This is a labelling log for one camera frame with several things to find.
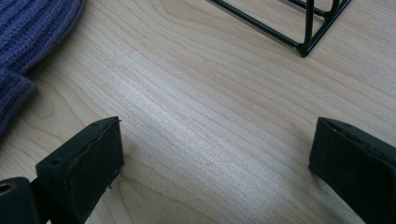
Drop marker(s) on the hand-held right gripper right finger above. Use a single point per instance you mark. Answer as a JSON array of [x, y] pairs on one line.
[[358, 168]]

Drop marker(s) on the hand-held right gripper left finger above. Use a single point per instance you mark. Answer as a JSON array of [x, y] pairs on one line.
[[82, 168]]

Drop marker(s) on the purple knitted cloth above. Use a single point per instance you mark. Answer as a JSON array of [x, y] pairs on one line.
[[28, 46]]

